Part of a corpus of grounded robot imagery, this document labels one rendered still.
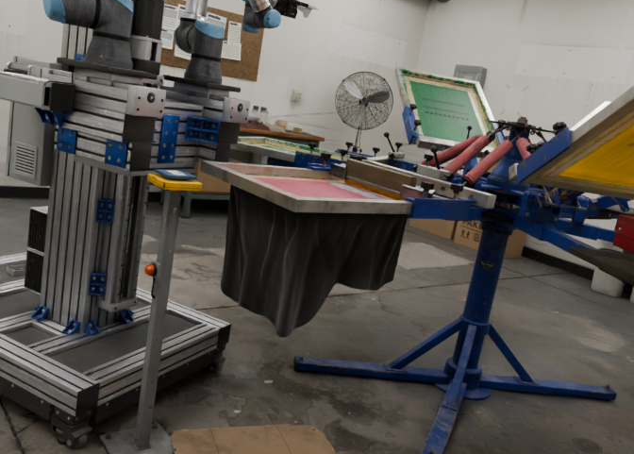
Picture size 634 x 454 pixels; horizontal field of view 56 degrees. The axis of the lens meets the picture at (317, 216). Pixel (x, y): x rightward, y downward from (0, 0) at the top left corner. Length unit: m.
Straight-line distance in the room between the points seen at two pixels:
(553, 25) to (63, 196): 5.46
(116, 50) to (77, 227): 0.74
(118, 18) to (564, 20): 5.38
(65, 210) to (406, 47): 5.86
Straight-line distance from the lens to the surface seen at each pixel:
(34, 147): 2.51
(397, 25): 7.60
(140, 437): 2.23
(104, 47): 2.06
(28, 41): 5.52
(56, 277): 2.59
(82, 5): 2.03
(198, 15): 2.58
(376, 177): 2.25
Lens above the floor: 1.28
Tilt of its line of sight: 11 degrees down
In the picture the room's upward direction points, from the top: 10 degrees clockwise
